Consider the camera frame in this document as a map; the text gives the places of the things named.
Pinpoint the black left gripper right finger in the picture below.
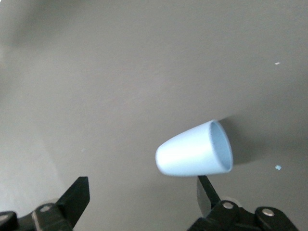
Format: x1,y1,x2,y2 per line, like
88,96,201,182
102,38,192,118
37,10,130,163
187,175,299,231

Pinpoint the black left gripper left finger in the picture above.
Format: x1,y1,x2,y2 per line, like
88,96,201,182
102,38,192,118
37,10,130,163
31,176,90,231

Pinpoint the light blue cup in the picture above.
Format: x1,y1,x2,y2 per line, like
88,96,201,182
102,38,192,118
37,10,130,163
155,119,234,178

